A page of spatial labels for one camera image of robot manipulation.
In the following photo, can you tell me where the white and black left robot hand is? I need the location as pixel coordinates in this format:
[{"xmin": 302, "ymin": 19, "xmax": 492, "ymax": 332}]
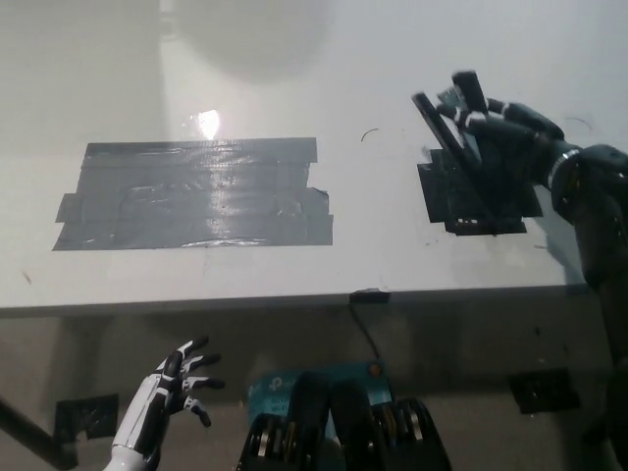
[{"xmin": 111, "ymin": 335, "xmax": 228, "ymax": 450}]

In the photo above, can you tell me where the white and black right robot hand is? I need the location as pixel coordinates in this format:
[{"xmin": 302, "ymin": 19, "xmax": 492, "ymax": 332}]
[{"xmin": 438, "ymin": 96, "xmax": 579, "ymax": 198}]

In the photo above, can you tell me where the black tape spot on desk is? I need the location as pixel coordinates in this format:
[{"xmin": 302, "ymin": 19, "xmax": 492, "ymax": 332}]
[{"xmin": 416, "ymin": 145, "xmax": 544, "ymax": 236}]

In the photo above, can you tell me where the dark diagonal desk leg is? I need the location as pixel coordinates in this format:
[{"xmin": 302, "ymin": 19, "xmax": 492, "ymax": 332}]
[{"xmin": 0, "ymin": 393, "xmax": 80, "ymax": 471}]

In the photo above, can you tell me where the black floor tape patch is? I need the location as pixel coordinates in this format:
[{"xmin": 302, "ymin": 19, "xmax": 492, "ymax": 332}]
[
  {"xmin": 54, "ymin": 392, "xmax": 121, "ymax": 442},
  {"xmin": 508, "ymin": 369, "xmax": 584, "ymax": 416}
]

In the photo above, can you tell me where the teal router box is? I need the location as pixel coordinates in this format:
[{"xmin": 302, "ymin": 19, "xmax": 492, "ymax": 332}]
[{"xmin": 245, "ymin": 360, "xmax": 396, "ymax": 429}]

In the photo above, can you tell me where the large grey tape patch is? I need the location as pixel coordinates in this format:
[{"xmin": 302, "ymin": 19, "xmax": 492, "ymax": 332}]
[{"xmin": 52, "ymin": 137, "xmax": 335, "ymax": 252}]

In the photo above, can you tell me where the thin black cable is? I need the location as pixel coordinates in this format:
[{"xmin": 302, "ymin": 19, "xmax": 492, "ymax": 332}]
[{"xmin": 349, "ymin": 301, "xmax": 384, "ymax": 363}]

